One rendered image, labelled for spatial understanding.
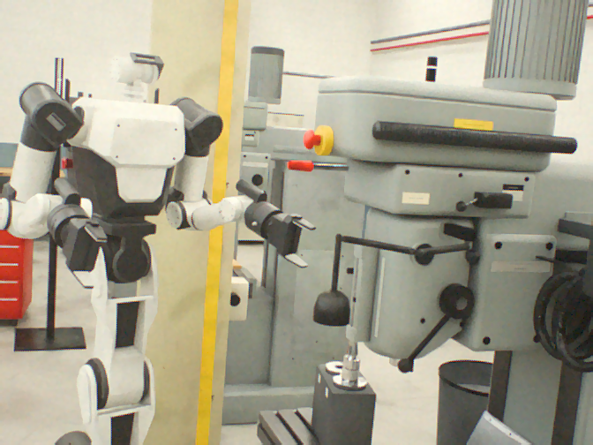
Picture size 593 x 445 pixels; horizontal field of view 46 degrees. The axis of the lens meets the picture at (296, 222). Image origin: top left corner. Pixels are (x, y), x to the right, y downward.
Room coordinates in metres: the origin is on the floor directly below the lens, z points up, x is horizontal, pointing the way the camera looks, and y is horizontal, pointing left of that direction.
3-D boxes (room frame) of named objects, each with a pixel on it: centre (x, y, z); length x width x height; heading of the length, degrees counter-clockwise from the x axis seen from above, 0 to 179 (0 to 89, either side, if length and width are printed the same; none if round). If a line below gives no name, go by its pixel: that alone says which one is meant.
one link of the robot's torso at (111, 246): (1.90, 0.48, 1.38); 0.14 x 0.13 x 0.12; 129
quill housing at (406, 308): (1.50, -0.26, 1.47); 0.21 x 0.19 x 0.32; 21
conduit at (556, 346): (1.41, -0.58, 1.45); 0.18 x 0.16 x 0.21; 111
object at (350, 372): (1.81, -0.18, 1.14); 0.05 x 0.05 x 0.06
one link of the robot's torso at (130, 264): (1.95, 0.52, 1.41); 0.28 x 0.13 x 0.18; 39
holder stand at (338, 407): (1.86, -0.17, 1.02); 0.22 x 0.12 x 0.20; 10
